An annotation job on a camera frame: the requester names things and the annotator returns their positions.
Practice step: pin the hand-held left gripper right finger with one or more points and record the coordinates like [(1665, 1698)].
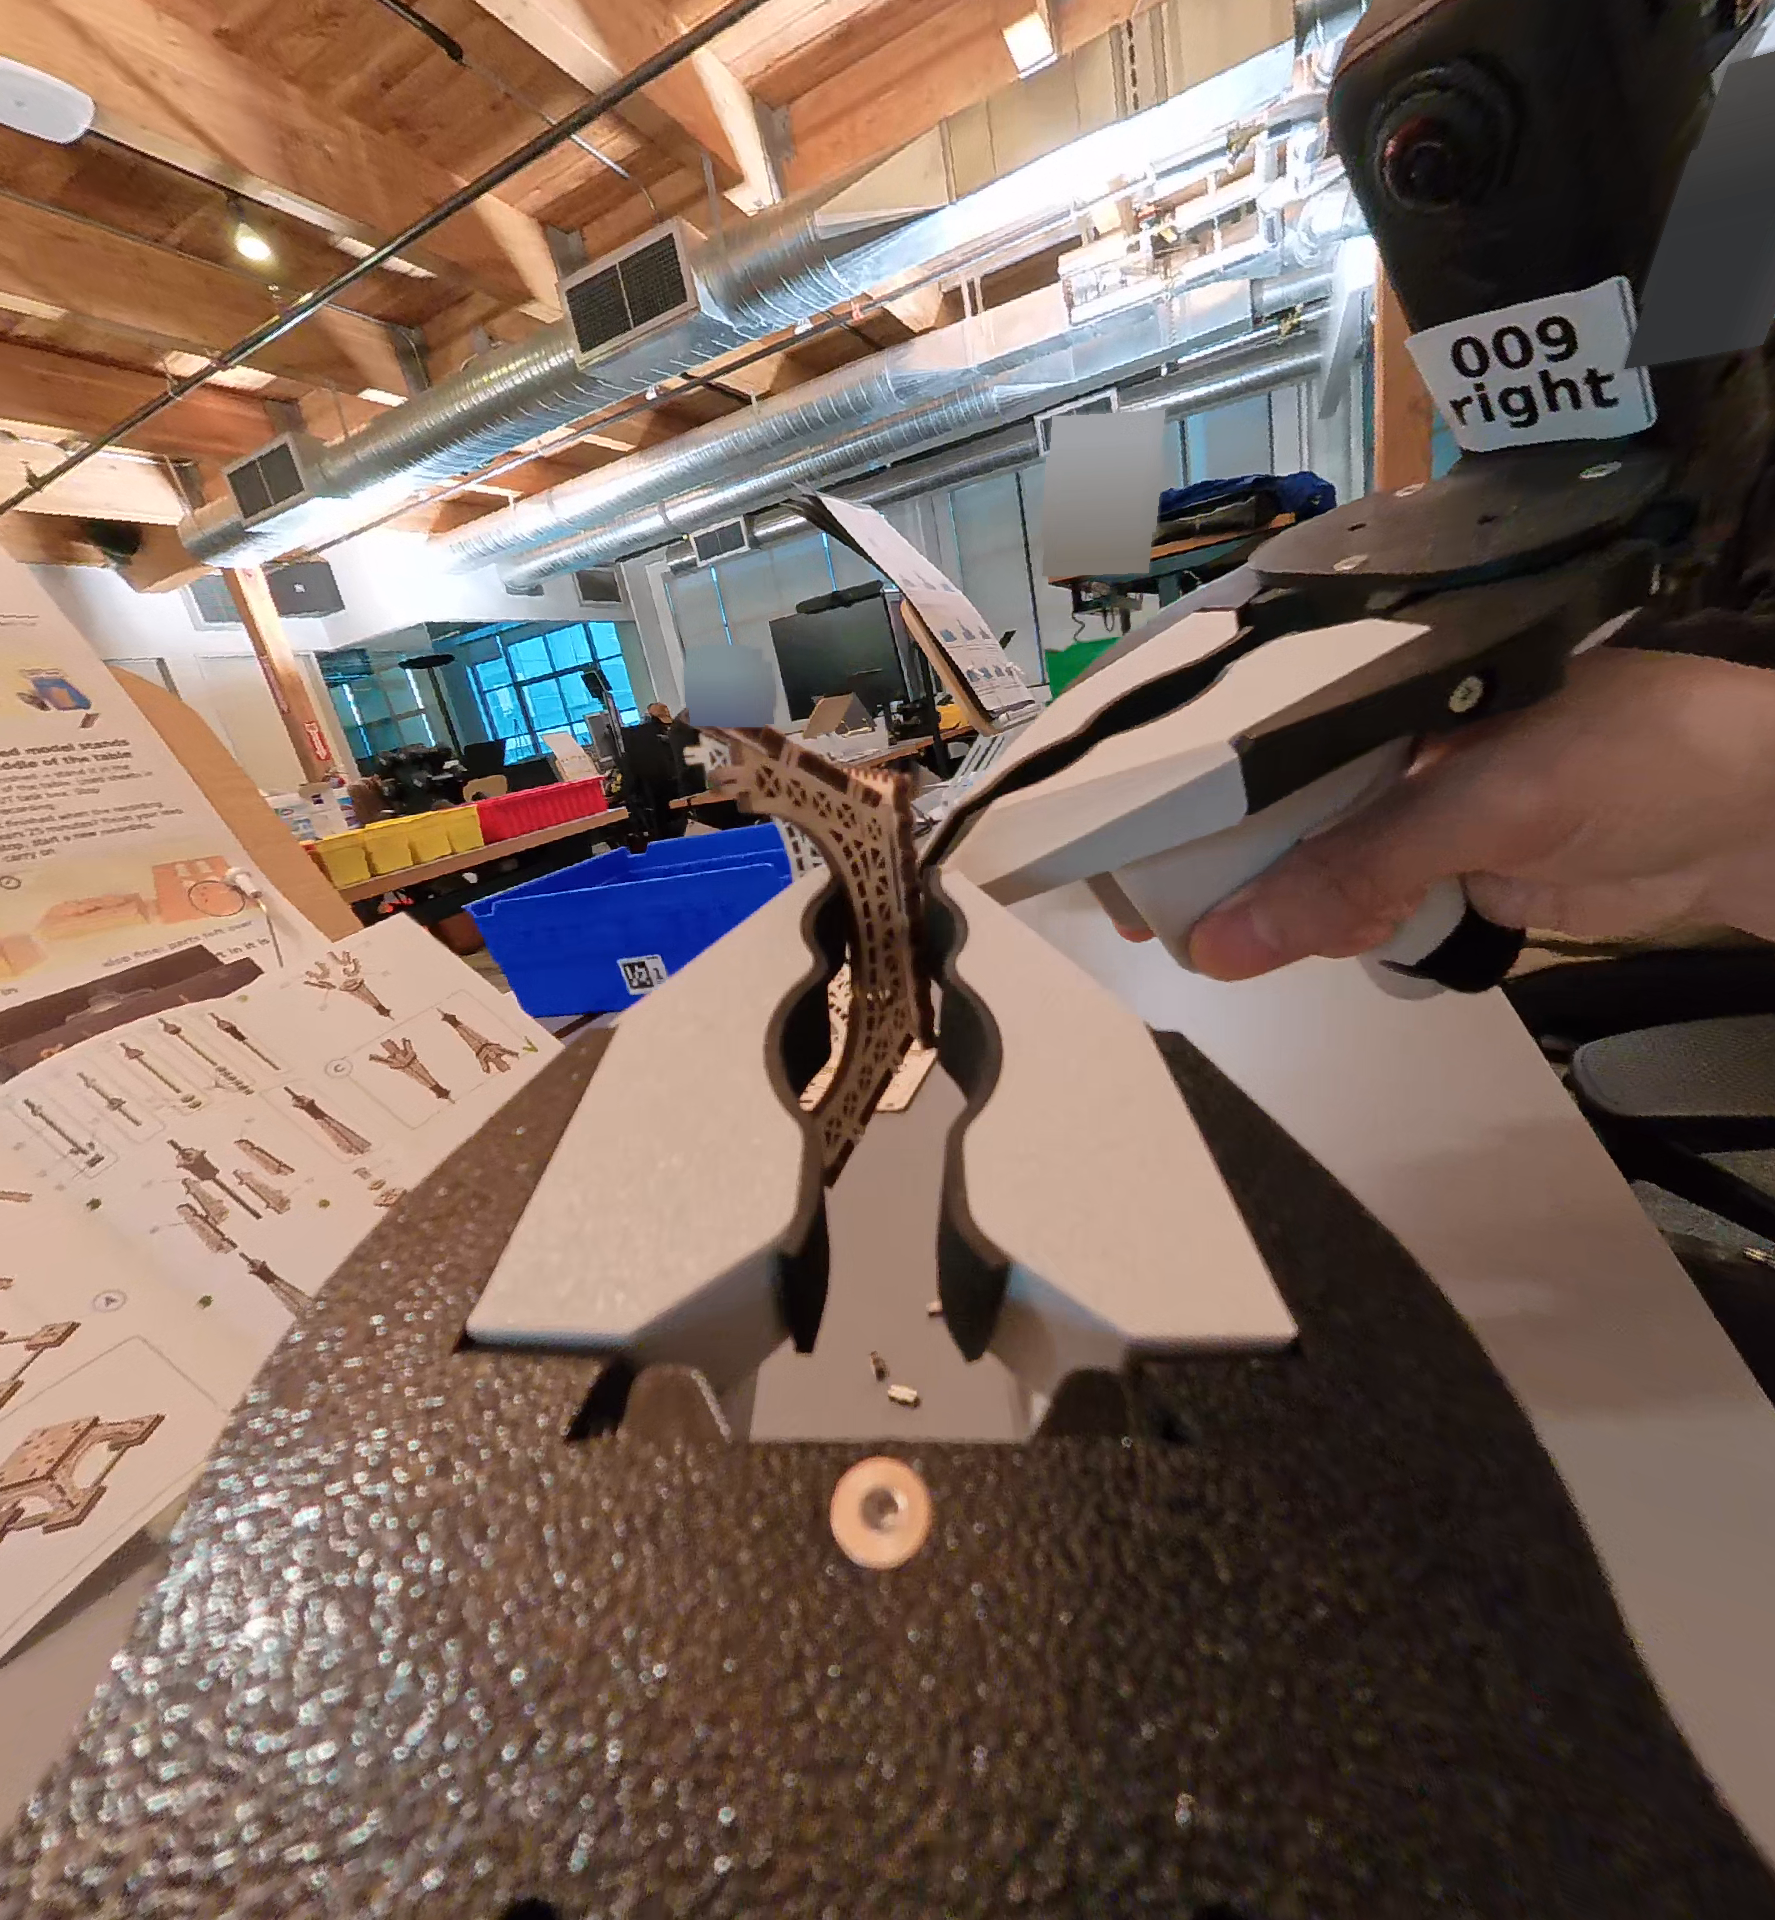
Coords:
[(1109, 1185)]

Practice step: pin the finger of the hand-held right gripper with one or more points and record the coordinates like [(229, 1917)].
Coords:
[(1139, 644), (1200, 767)]

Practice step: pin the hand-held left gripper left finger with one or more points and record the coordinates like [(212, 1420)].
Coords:
[(642, 1185)]

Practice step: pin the wooden tower base model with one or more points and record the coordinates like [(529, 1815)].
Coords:
[(856, 900)]

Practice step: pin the standing desk with blue legs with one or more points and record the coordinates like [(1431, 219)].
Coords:
[(1131, 582)]

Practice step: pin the grey desk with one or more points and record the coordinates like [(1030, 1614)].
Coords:
[(1431, 1200)]

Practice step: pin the person's right hand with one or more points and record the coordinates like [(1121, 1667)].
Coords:
[(1625, 795)]

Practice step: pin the blue jacket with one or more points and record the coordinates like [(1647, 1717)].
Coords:
[(1248, 497)]

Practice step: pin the poster on white stand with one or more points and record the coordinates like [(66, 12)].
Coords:
[(947, 599)]

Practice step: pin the blue bin with marker tag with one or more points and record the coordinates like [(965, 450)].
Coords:
[(556, 944)]

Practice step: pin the wooden beam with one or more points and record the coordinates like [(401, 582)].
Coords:
[(1390, 401)]

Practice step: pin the black monitor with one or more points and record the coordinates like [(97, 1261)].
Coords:
[(829, 661)]

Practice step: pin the yellow plastic bin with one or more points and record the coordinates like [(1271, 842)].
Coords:
[(393, 853)]

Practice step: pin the white instruction booklet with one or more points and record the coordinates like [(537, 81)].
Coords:
[(148, 1275)]

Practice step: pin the cardboard backing board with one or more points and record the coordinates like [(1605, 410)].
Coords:
[(244, 809)]

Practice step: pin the black mesh office chair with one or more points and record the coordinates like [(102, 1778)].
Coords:
[(1695, 1081)]

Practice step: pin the large instruction poster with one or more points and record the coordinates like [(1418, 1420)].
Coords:
[(21, 719)]

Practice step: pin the silver air duct with vents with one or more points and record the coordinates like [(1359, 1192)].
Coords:
[(771, 287)]

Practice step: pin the wooden post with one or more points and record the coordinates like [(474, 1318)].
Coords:
[(274, 672)]

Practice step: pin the black wall speaker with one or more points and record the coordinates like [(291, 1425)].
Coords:
[(301, 583)]

